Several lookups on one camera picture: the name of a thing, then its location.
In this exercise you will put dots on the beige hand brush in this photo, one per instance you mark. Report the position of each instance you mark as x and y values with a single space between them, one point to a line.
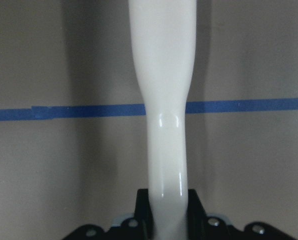
163 39

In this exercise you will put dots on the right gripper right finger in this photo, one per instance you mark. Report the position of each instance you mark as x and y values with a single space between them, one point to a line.
204 227

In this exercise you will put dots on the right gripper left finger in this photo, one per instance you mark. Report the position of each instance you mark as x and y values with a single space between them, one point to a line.
137 227

